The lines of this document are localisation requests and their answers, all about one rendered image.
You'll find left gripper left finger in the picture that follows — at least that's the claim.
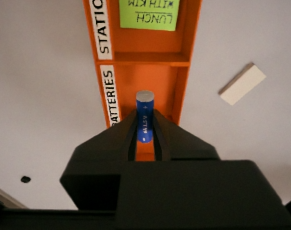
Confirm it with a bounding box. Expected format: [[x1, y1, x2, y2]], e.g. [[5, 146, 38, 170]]
[[68, 109, 138, 162]]

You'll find orange three-compartment bin rack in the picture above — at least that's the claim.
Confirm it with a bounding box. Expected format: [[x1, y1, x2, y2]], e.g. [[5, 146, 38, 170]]
[[83, 0, 203, 128]]

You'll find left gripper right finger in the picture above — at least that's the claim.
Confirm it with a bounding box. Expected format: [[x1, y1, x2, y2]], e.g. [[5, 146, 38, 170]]
[[152, 109, 221, 161]]

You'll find lime green sticky note pad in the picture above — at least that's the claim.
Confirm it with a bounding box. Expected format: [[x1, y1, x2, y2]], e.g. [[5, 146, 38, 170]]
[[120, 0, 180, 31]]

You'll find blue aa battery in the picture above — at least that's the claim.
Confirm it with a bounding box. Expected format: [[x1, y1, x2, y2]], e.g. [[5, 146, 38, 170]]
[[136, 90, 154, 143]]

